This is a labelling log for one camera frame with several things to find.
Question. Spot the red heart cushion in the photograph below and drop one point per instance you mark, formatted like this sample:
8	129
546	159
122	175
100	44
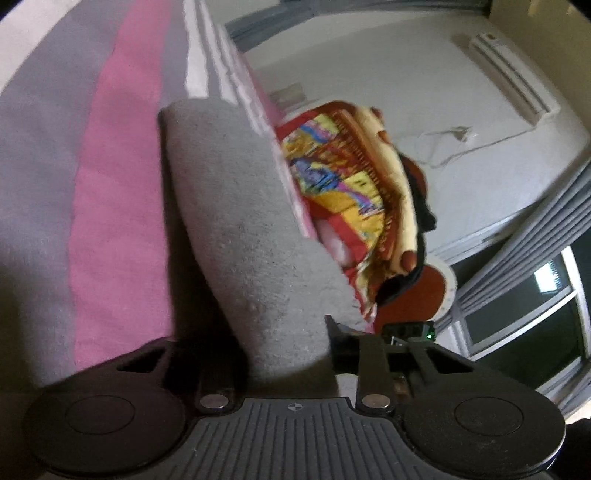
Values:
419	296

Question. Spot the striped pink grey bedsheet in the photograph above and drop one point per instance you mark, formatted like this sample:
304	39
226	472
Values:
84	250

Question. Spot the grey sweatpants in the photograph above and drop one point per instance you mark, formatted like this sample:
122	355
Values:
276	287

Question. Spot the colourful patterned pillow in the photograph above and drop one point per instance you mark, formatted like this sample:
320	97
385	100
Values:
339	184

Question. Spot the white wall socket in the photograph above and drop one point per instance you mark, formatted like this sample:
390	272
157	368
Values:
289	97

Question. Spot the cream brown blanket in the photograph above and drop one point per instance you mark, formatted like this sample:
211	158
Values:
399	247

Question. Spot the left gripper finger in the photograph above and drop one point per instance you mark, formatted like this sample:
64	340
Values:
363	356

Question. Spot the white air conditioner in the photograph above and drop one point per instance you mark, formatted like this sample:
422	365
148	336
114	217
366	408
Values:
525	90

